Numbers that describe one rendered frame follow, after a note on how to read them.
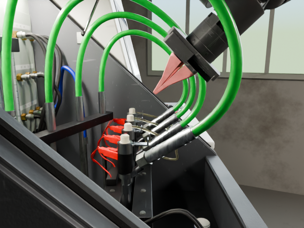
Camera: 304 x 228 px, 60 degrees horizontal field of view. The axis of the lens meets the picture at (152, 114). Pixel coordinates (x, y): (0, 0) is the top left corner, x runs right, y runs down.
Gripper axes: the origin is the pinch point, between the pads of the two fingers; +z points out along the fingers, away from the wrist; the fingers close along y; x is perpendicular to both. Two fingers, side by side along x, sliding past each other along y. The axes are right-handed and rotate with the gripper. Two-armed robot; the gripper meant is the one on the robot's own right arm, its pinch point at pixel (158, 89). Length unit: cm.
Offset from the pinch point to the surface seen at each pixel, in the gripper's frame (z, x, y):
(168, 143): 1.2, 10.8, -6.9
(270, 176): 32, -207, -117
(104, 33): 8.4, -30.5, 25.2
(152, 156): 4.2, 10.7, -6.8
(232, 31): -13.9, 11.6, -2.0
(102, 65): 11.7, -19.5, 15.9
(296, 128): -14, -205, -94
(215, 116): -6.0, 11.5, -8.0
